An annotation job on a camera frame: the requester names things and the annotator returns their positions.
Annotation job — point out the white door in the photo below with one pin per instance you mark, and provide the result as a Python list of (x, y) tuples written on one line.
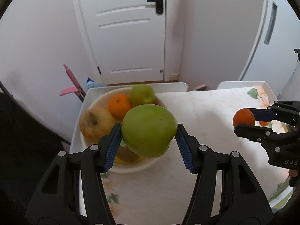
[(125, 38)]

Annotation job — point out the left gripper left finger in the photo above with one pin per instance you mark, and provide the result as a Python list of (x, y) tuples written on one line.
[(71, 190)]

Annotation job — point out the orange with stem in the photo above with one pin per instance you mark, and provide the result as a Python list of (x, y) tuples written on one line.
[(119, 105)]

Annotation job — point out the person's left hand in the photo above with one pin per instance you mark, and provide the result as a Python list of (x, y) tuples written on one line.
[(293, 173)]

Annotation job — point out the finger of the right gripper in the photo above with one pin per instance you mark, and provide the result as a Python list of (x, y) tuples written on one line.
[(262, 135), (266, 115)]

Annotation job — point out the green apple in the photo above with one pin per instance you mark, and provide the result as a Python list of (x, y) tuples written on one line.
[(147, 130), (142, 94)]

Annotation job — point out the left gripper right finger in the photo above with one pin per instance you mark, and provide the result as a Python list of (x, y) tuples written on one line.
[(243, 201)]

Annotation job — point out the small mandarin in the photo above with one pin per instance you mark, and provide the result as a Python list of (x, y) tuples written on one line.
[(264, 123), (244, 117)]

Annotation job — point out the brown russet apple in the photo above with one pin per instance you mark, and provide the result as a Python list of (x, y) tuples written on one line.
[(95, 123)]

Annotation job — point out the white fruit bowl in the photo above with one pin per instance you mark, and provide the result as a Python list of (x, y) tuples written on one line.
[(99, 97)]

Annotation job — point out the white wardrobe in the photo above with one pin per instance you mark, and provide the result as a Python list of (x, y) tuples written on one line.
[(274, 59)]

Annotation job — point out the kiwi with green sticker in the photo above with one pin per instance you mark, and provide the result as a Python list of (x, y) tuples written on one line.
[(126, 156)]

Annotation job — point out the white floral tablecloth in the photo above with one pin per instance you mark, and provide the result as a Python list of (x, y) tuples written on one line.
[(170, 201)]

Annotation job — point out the blue plastic bag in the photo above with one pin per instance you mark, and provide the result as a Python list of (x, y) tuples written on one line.
[(92, 84)]

